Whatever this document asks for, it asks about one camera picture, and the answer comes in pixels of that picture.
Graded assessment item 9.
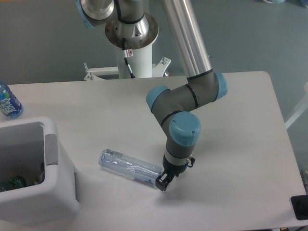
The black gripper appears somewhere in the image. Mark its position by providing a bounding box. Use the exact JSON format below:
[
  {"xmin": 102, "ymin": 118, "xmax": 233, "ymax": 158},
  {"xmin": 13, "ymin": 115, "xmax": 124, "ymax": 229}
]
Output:
[{"xmin": 155, "ymin": 156, "xmax": 195, "ymax": 191}]

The crushed clear plastic bottle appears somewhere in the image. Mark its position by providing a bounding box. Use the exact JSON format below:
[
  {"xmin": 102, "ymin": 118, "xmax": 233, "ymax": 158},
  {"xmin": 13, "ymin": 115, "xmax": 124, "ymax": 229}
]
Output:
[{"xmin": 98, "ymin": 149, "xmax": 162, "ymax": 187}]

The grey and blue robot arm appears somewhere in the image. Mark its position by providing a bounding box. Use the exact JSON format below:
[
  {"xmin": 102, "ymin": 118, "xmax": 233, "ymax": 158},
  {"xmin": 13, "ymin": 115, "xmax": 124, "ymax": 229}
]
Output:
[{"xmin": 76, "ymin": 0, "xmax": 228, "ymax": 191}]

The white plastic trash can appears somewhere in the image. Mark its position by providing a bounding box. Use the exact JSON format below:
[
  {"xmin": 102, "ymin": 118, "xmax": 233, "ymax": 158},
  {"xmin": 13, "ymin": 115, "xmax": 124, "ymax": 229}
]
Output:
[{"xmin": 0, "ymin": 116, "xmax": 80, "ymax": 225}]

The green bottle inside trash can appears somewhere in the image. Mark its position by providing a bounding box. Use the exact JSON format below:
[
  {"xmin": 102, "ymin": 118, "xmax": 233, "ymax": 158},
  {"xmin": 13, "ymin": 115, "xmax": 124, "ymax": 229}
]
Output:
[{"xmin": 0, "ymin": 176, "xmax": 27, "ymax": 192}]

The black device at table corner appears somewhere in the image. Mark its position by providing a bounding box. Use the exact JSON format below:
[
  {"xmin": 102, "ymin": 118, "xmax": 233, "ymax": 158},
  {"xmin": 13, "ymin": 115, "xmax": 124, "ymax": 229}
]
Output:
[{"xmin": 291, "ymin": 195, "xmax": 308, "ymax": 220}]

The blue labelled drink bottle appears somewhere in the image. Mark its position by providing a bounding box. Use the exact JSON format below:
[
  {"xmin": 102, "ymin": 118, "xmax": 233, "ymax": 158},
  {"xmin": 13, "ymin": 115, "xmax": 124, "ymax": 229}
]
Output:
[{"xmin": 0, "ymin": 82, "xmax": 23, "ymax": 118}]

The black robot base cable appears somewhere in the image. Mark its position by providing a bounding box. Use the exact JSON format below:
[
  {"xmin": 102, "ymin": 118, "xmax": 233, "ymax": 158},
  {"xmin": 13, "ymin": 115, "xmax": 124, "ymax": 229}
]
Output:
[{"xmin": 121, "ymin": 38, "xmax": 136, "ymax": 79}]

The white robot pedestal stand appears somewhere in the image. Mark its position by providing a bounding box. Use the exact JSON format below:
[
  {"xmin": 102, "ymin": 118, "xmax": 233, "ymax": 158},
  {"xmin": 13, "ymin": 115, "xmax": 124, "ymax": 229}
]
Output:
[{"xmin": 84, "ymin": 43, "xmax": 171, "ymax": 81}]

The white frame at right edge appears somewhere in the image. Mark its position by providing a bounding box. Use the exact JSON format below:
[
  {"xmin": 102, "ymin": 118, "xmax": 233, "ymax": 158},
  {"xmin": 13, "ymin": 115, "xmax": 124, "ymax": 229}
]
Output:
[{"xmin": 284, "ymin": 82, "xmax": 308, "ymax": 129}]

